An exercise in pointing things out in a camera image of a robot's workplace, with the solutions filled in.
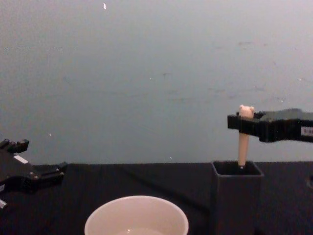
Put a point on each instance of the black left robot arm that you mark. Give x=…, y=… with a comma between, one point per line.
x=20, y=145

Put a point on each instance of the black table cloth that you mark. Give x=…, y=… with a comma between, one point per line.
x=137, y=181

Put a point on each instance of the black square pen holder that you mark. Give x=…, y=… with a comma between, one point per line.
x=234, y=195

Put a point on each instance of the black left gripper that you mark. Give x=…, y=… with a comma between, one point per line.
x=17, y=173

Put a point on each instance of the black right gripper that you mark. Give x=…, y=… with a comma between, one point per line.
x=283, y=127

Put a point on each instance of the white paper cup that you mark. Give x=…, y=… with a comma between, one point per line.
x=110, y=218

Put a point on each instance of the cream pen with bear head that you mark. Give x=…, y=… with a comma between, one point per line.
x=243, y=147

